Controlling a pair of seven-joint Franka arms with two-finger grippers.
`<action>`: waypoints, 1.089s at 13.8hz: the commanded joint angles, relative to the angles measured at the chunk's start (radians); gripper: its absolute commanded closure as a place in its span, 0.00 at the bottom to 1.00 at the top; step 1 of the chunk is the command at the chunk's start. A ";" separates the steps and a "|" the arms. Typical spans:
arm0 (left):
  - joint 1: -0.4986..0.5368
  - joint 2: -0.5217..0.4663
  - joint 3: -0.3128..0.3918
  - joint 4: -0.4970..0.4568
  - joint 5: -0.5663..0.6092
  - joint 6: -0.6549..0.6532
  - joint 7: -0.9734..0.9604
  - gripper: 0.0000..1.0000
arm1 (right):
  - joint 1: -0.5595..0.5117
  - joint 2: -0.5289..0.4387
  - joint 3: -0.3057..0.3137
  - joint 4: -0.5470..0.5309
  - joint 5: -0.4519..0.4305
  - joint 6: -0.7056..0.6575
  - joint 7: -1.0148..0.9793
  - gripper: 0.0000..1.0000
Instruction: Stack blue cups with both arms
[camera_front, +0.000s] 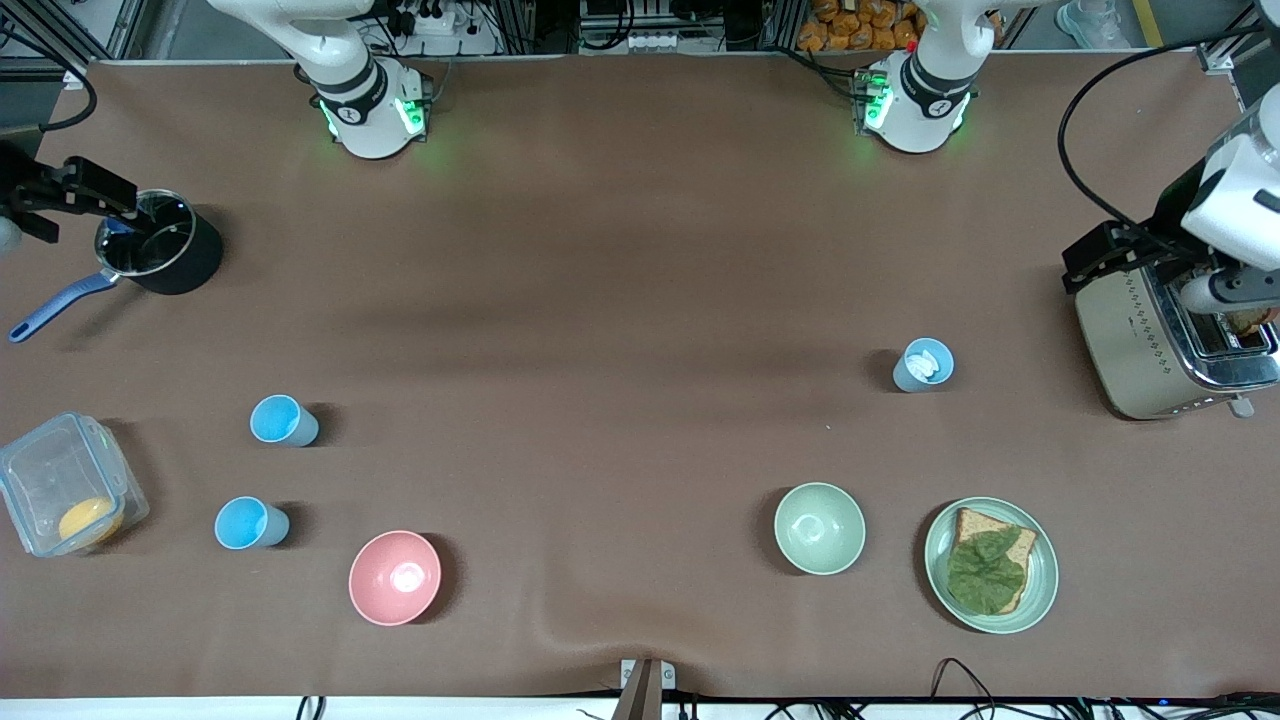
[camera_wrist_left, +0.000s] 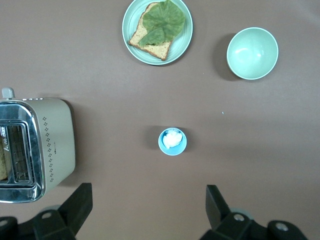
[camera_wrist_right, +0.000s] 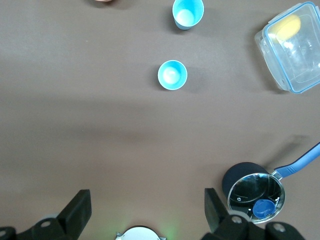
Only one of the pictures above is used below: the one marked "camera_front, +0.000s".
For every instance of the green lettuce leaf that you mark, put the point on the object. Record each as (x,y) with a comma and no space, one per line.
(985,575)

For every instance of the pale green plate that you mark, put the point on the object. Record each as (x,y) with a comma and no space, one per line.
(1040,580)

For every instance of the silver toaster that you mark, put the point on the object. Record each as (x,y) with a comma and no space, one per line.
(1140,350)

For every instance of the orange round food piece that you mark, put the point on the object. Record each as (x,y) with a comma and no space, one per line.
(88,520)

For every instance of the bag of orange snacks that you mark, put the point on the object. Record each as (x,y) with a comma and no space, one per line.
(860,25)

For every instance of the toast slice in toaster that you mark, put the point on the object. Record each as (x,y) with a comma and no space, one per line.
(1250,322)

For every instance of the pale teal shoe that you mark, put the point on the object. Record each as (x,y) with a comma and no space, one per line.
(1095,20)

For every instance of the pale green bowl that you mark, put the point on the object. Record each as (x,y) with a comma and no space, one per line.
(819,528)

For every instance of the aluminium frame profile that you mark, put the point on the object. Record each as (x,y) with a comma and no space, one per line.
(1240,40)

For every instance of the pink bowl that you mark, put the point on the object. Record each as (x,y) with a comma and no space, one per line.
(394,578)

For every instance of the white power strip with plugs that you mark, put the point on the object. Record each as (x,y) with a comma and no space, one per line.
(430,18)

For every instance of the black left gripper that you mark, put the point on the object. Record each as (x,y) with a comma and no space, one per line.
(1168,215)

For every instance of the clear plastic food container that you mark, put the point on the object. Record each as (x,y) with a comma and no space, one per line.
(50,475)

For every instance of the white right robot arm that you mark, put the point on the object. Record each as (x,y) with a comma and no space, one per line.
(355,90)

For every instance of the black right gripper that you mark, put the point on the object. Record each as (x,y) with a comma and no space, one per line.
(22,186)

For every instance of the brown bread slice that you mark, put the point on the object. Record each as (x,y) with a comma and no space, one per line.
(975,523)

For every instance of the blue plastic cup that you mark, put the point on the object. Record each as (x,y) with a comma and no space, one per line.
(245,524)
(280,420)
(918,372)

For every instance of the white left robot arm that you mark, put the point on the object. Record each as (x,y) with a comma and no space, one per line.
(925,100)

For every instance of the small white power strip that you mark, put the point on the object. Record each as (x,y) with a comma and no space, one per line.
(658,42)

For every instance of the grey metal camera bracket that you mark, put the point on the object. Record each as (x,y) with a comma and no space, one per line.
(645,690)

